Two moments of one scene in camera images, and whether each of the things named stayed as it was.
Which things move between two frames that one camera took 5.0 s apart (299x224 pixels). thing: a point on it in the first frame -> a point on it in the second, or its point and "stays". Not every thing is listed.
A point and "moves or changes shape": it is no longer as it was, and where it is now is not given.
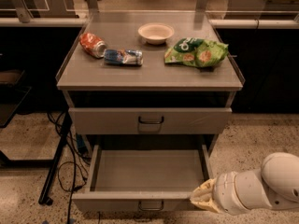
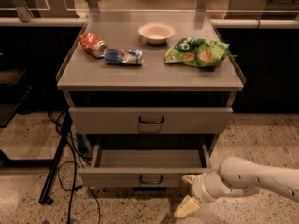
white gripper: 224,192 -> 198,187
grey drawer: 143,177 moves or changes shape
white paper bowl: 155,34 stays
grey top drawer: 149,120 stays
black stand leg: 44,199 stays
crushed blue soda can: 123,57 stays
